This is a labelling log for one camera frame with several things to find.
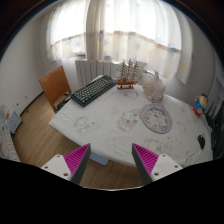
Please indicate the cartoon boy figurine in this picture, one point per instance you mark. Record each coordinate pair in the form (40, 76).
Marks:
(201, 102)

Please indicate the white radiator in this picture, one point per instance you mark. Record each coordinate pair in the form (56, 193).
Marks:
(88, 70)

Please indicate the white patterned tablecloth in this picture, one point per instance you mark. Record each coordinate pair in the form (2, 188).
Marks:
(112, 123)

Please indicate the white box on floor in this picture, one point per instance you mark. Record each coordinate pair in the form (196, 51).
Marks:
(13, 121)

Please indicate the round patterned mouse pad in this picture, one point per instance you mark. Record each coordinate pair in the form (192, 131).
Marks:
(156, 118)

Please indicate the black computer keyboard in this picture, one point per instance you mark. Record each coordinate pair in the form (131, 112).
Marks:
(93, 90)

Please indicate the wooden chair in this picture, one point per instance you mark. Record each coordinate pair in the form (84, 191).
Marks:
(54, 85)

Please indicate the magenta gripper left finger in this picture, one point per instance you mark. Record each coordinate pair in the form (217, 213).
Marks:
(70, 167)

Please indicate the black computer mouse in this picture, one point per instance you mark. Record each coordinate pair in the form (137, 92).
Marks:
(201, 141)

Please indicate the wooden model sailing ship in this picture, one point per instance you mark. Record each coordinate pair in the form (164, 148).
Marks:
(128, 78)

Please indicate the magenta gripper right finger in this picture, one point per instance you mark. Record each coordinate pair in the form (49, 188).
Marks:
(151, 166)

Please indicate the sheer white floral curtain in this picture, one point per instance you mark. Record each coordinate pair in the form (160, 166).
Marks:
(148, 31)

